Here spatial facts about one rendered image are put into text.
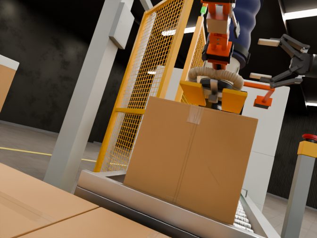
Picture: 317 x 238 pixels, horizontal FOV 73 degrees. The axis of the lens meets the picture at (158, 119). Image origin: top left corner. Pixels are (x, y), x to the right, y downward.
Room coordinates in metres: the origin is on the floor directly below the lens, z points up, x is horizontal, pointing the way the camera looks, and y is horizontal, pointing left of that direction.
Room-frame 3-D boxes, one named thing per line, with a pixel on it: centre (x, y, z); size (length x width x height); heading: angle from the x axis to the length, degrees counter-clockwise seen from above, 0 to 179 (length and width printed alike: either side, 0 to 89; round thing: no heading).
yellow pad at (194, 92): (1.08, -0.14, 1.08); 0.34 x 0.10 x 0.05; 162
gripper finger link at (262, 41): (0.75, -0.31, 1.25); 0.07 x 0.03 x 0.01; 72
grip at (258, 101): (1.25, -0.57, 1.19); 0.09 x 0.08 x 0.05; 72
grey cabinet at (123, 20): (1.71, 0.50, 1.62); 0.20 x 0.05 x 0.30; 161
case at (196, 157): (1.04, -0.23, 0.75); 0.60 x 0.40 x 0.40; 160
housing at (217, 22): (0.60, -0.09, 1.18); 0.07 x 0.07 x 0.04; 72
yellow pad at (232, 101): (1.02, -0.32, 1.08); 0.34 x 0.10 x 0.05; 162
